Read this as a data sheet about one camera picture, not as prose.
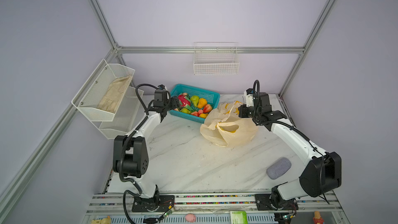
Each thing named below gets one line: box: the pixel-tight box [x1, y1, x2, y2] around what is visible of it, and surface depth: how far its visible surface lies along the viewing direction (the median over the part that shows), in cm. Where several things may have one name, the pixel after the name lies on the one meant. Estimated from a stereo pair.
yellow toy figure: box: [91, 215, 112, 224], surface depth 69 cm
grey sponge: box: [266, 157, 292, 180], surface depth 83 cm
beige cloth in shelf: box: [97, 75, 133, 114], surface depth 80 cm
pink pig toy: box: [185, 213, 196, 223], surface depth 70 cm
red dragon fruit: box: [177, 93, 195, 112], surface depth 109 cm
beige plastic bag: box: [200, 100, 259, 148], surface depth 78 cm
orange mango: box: [197, 98, 208, 109], surface depth 113 cm
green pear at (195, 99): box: [190, 95, 200, 107], surface depth 113 cm
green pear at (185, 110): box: [179, 107, 192, 115], surface depth 106 cm
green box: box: [230, 210, 249, 224], surface depth 70 cm
